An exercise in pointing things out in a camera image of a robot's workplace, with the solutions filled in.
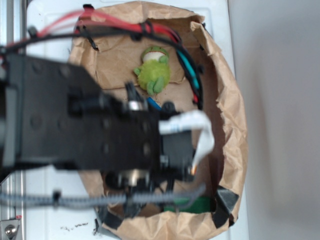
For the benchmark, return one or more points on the green plush frog toy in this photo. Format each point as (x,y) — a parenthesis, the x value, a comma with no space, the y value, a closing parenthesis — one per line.
(154,74)

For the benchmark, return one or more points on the brown paper bag tray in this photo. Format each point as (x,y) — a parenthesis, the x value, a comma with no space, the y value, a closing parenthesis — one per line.
(223,170)

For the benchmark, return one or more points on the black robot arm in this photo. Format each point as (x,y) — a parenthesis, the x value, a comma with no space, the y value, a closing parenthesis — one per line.
(54,114)

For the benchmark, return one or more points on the green rectangular block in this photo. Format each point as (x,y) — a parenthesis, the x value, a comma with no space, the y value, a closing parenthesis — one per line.
(201,205)

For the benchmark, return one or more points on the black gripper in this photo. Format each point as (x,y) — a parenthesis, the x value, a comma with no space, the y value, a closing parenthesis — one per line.
(146,160)

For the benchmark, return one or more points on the silver corner bracket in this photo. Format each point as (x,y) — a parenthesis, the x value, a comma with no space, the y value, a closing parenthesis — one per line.
(9,229)

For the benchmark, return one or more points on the blue rectangular block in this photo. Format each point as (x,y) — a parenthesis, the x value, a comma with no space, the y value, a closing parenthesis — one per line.
(153,103)

